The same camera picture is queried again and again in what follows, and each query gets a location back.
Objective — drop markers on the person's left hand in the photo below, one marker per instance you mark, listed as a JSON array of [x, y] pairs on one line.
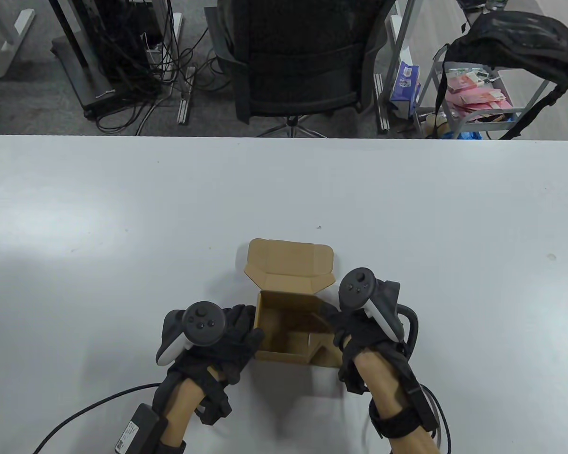
[[239, 336]]

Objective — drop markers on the person's right hand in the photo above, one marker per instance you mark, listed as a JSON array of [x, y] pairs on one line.
[[359, 331]]

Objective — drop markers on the small brown cardboard mailer box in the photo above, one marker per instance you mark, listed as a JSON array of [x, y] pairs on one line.
[[288, 262]]

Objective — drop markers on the person's left forearm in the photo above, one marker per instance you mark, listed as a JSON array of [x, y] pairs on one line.
[[182, 406]]

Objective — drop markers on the black wrist sensor box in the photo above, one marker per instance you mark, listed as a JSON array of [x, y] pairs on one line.
[[423, 402], [137, 430]]

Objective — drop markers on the dark grey white hand controller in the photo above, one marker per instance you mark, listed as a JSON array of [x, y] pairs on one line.
[[203, 324], [359, 286]]

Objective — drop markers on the blue plastic bag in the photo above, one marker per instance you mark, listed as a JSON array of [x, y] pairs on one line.
[[466, 136]]

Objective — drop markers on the grey metal cart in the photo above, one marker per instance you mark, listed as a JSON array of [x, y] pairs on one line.
[[478, 116]]

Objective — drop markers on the blue and white carton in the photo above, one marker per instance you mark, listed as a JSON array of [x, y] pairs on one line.
[[404, 85]]

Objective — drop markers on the stack of pink packets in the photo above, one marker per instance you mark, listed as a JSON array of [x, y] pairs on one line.
[[478, 97]]

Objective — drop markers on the black mesh office chair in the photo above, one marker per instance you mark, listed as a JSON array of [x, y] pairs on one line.
[[298, 56]]

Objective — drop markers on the white desk leg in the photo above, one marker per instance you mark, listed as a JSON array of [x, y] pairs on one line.
[[12, 42], [397, 33]]

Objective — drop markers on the grey metal stand base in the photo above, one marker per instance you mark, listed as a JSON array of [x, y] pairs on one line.
[[83, 71]]

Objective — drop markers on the white power strip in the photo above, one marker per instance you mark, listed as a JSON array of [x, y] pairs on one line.
[[176, 33]]

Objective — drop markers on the black computer tower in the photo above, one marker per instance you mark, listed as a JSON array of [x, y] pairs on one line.
[[123, 33]]

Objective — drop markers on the black backpack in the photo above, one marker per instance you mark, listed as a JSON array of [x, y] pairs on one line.
[[520, 42]]

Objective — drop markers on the aluminium rail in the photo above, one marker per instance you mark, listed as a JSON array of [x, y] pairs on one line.
[[382, 106], [186, 99]]

